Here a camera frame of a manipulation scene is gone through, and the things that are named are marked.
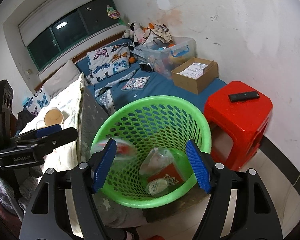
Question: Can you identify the green plastic waste basket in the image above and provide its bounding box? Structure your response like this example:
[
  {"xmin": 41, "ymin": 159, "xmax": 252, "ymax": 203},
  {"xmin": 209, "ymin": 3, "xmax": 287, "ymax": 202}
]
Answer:
[{"xmin": 92, "ymin": 95, "xmax": 212, "ymax": 209}]

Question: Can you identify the round clear lid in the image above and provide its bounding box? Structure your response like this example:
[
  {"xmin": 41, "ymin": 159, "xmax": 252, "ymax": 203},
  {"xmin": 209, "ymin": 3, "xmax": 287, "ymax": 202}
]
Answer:
[{"xmin": 146, "ymin": 178, "xmax": 169, "ymax": 197}]

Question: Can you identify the white quilted mattress pad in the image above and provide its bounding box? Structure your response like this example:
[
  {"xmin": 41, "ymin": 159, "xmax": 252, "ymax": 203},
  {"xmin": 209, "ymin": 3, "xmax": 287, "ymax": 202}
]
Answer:
[{"xmin": 21, "ymin": 74, "xmax": 84, "ymax": 172}]

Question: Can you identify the plastic packaging bag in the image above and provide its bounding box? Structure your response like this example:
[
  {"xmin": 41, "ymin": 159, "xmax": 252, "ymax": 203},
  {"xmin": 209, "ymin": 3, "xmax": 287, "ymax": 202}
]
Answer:
[{"xmin": 139, "ymin": 147, "xmax": 174, "ymax": 177}]

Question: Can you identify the butterfly print pillow left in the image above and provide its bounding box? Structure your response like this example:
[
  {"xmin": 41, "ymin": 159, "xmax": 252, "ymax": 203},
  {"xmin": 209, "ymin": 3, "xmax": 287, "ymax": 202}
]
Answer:
[{"xmin": 23, "ymin": 86, "xmax": 51, "ymax": 116}]

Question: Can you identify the butterfly print pillow right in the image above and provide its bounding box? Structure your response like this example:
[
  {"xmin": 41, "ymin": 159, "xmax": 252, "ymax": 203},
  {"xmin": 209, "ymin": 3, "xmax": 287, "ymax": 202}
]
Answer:
[{"xmin": 86, "ymin": 43, "xmax": 130, "ymax": 85}]

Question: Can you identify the red plastic stool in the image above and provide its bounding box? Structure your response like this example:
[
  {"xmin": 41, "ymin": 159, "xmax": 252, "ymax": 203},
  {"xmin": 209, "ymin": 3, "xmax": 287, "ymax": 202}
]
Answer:
[{"xmin": 203, "ymin": 81, "xmax": 273, "ymax": 171}]

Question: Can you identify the colourful sticker book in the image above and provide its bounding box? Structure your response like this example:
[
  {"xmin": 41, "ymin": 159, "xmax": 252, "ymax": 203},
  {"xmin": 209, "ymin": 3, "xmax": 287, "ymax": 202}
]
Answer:
[{"xmin": 121, "ymin": 76, "xmax": 149, "ymax": 91}]

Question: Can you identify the dark window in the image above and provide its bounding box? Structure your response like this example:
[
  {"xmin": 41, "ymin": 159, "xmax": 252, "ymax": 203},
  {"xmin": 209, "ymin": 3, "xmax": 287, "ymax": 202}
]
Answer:
[{"xmin": 26, "ymin": 0, "xmax": 119, "ymax": 71}]

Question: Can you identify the flower wall decoration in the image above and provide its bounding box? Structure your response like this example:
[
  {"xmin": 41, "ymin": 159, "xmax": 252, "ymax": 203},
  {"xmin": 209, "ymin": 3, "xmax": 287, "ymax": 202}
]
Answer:
[{"xmin": 107, "ymin": 5, "xmax": 125, "ymax": 25}]

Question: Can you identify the clear plastic storage bin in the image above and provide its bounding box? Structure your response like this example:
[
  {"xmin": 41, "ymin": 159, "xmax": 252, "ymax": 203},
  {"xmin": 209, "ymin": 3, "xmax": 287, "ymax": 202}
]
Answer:
[{"xmin": 132, "ymin": 37, "xmax": 197, "ymax": 79}]

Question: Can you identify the beige cushion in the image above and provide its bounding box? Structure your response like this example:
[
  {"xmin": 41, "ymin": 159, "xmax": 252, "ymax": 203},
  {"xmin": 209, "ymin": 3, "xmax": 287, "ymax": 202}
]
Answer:
[{"xmin": 44, "ymin": 60, "xmax": 81, "ymax": 98}]

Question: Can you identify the butterfly print pillow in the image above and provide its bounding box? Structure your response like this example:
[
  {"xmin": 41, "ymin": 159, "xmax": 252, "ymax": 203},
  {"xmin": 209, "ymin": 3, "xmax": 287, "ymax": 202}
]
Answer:
[
  {"xmin": 86, "ymin": 43, "xmax": 130, "ymax": 85},
  {"xmin": 23, "ymin": 86, "xmax": 51, "ymax": 116}
]

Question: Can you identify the brown cardboard box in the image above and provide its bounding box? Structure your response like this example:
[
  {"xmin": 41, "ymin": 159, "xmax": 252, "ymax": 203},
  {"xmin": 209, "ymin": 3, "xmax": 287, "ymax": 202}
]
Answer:
[{"xmin": 171, "ymin": 57, "xmax": 218, "ymax": 95}]

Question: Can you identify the clear strawberry yogurt cup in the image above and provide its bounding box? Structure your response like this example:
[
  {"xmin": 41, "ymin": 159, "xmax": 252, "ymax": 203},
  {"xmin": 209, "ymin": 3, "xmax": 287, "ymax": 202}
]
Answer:
[{"xmin": 90, "ymin": 138, "xmax": 137, "ymax": 161}]

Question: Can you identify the black remote control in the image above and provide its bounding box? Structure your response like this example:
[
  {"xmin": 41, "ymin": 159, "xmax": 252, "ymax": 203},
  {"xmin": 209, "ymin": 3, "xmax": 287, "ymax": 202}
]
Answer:
[{"xmin": 228, "ymin": 91, "xmax": 260, "ymax": 102}]

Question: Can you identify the paper cup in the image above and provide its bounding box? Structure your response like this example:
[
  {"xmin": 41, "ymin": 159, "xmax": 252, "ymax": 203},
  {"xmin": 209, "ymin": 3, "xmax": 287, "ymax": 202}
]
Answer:
[{"xmin": 44, "ymin": 107, "xmax": 64, "ymax": 126}]

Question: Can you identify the red snack bag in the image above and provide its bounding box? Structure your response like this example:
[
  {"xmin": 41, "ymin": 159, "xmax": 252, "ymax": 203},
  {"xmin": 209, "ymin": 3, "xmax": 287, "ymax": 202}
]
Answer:
[{"xmin": 147, "ymin": 163, "xmax": 185, "ymax": 185}]

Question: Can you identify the black small device on bed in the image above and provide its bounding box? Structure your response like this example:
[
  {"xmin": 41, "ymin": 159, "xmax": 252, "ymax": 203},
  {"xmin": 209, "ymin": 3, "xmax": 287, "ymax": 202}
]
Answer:
[{"xmin": 139, "ymin": 62, "xmax": 154, "ymax": 73}]

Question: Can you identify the cow plush toy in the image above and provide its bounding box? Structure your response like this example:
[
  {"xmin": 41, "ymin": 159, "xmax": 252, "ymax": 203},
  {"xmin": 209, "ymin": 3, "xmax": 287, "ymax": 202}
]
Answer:
[{"xmin": 122, "ymin": 22, "xmax": 146, "ymax": 47}]

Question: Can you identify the fox plush toy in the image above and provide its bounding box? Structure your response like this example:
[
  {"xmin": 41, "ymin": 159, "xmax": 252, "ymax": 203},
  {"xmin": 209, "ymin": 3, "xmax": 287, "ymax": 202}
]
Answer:
[{"xmin": 143, "ymin": 23, "xmax": 155, "ymax": 32}]

